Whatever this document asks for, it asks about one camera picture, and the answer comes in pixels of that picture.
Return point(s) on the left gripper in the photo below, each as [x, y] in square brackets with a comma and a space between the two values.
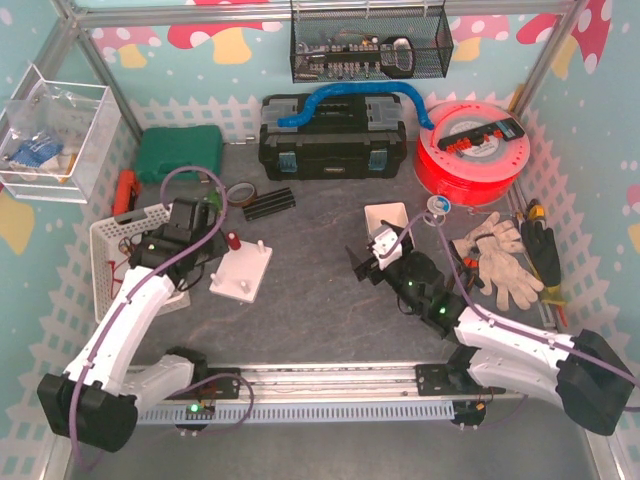
[211, 245]

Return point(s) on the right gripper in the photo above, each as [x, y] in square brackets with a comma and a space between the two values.
[370, 267]

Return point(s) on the white peg base plate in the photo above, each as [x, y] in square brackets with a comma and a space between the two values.
[241, 271]

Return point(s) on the brown tape roll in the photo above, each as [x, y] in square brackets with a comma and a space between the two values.
[241, 194]

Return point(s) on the black aluminium extrusion profile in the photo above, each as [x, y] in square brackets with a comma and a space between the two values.
[269, 204]

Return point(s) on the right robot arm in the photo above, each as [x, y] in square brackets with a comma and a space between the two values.
[581, 374]

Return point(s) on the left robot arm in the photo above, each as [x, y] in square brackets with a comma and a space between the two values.
[95, 400]

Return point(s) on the white spring box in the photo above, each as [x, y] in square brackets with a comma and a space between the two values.
[376, 214]

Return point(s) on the green small motor part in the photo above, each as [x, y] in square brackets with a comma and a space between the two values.
[215, 198]

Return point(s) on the white perforated basket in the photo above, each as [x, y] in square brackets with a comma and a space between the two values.
[111, 241]

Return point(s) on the green plastic case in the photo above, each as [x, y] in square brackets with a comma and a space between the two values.
[163, 149]

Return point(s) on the black toolbox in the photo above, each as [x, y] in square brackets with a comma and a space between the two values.
[349, 137]

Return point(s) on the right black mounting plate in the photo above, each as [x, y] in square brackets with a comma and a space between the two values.
[443, 379]

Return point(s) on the black mounting plate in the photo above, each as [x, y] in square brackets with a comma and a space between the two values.
[226, 388]
[443, 379]

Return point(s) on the white work glove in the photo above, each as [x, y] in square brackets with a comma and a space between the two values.
[496, 242]

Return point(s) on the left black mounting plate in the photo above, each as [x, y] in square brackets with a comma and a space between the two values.
[226, 388]

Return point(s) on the red filament spool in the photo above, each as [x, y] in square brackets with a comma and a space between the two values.
[474, 177]

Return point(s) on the black work glove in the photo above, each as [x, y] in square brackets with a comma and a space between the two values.
[541, 249]

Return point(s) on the blue white cloth glove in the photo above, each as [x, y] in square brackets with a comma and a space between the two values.
[39, 152]

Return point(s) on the black red terminal strip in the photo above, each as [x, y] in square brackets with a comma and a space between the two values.
[507, 129]

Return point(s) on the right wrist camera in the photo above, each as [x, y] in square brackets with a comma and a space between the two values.
[385, 245]

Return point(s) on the solder wire spool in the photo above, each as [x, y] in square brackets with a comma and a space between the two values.
[439, 207]

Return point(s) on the orange handled tool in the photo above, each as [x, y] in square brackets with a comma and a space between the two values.
[127, 191]

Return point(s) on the red handled pliers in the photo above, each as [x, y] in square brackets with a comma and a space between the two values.
[469, 271]

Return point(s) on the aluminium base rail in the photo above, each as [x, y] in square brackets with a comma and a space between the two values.
[350, 377]

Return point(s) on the grey slotted cable duct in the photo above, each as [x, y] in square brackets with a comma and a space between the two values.
[271, 413]

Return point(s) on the clear acrylic wall box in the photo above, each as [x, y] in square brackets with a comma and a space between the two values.
[84, 116]

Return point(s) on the black wire mesh basket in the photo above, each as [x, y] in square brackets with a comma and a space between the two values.
[378, 45]

